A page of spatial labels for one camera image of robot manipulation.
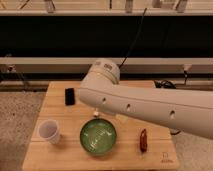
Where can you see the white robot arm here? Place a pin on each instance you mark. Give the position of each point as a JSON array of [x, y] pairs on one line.
[[185, 110]]

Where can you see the black rectangular block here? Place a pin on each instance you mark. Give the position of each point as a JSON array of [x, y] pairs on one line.
[[69, 96]]

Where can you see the green bowl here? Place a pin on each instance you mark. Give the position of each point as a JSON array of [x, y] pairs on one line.
[[98, 137]]

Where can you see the wooden table board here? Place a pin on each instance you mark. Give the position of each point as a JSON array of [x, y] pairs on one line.
[[68, 154]]

